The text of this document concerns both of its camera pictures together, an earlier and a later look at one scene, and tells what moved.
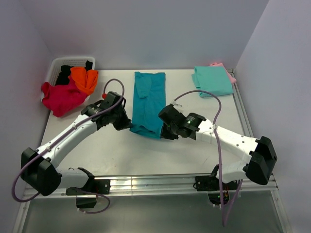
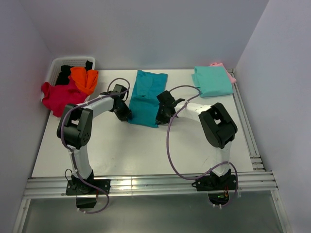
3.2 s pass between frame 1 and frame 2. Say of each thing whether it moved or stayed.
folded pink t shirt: stayed
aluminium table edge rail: stayed
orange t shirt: stayed
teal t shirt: moved
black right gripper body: moved
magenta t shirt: stayed
